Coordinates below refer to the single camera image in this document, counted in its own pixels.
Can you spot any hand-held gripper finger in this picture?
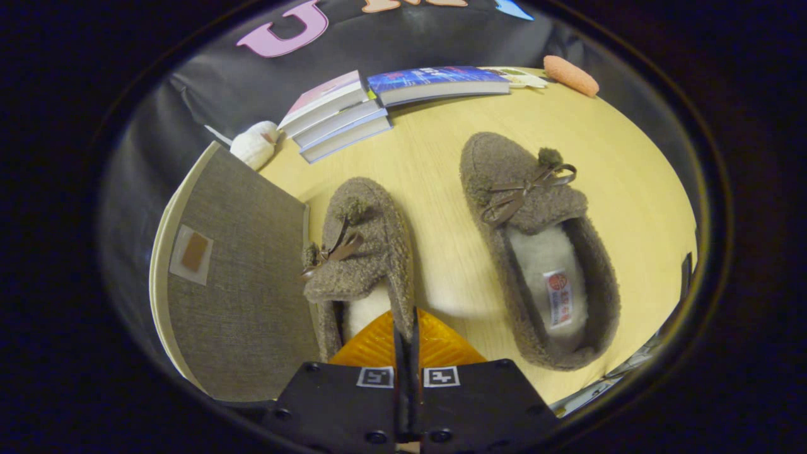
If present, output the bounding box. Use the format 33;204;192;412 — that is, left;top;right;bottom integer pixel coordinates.
407;307;559;454
262;308;409;454

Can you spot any white cover book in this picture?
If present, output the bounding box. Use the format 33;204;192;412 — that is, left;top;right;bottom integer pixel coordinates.
293;100;386;149

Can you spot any orange sponge roll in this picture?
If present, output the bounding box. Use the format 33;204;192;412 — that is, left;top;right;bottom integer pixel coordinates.
543;55;600;98

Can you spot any grey fabric storage box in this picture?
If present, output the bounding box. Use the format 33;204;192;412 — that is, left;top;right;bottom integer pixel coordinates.
149;141;323;403

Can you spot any thin white booklet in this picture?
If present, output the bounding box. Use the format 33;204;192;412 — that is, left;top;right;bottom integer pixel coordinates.
479;66;549;89

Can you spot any grey cover book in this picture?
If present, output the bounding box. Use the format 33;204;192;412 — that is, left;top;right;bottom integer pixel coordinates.
300;115;393;165

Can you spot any blue cover book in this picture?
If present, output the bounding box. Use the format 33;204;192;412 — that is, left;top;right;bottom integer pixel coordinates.
366;66;511;108

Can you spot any pink cover book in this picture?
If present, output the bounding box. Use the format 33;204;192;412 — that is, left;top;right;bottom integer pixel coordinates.
278;70;370;136

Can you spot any brown fuzzy shoe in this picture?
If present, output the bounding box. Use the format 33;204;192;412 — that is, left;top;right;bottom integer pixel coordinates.
300;177;415;363
460;132;622;371

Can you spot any white plush toy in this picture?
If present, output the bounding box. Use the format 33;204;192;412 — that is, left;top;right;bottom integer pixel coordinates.
229;121;281;172

